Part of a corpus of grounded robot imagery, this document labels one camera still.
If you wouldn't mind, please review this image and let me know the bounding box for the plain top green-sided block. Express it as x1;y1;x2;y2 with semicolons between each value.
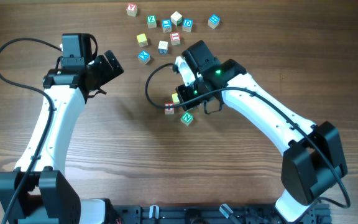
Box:
170;11;183;26

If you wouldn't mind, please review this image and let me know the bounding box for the blue 2 number block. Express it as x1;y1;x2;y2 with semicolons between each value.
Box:
158;40;168;54

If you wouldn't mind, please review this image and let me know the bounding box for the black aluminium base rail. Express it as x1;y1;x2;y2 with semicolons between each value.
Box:
104;202;333;224

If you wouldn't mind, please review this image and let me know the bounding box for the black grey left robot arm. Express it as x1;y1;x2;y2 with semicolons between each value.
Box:
0;33;123;223

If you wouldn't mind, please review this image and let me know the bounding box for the blue D letter block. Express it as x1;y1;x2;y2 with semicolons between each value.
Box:
182;18;193;32

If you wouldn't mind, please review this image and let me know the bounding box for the blue symbol block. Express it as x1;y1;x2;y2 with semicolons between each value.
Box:
208;14;220;29

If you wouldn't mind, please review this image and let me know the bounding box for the yellow top block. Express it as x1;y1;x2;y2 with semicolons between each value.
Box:
136;34;148;47

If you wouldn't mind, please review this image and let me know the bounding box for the red E letter block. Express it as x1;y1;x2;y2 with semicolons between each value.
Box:
170;32;181;45

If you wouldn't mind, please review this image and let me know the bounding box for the yellow O letter block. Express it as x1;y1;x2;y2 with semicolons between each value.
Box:
172;93;180;105

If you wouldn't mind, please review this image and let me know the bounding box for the blue L letter block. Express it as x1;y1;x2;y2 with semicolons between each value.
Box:
162;19;172;33

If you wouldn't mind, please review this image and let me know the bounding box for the red Y letter block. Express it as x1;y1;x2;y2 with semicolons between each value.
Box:
126;3;138;17

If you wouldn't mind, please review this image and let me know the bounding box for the green N letter block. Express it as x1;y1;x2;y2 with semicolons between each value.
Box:
180;112;194;126

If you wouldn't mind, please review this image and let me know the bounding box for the blue X letter block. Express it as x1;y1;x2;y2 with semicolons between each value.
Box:
138;50;151;64

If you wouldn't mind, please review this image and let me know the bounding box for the green Z letter block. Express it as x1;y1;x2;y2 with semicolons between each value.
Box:
147;15;157;29

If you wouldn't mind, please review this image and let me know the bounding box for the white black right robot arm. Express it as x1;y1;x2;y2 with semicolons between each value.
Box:
174;40;347;223

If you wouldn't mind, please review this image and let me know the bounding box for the red I letter block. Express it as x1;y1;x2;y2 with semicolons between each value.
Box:
164;103;175;115

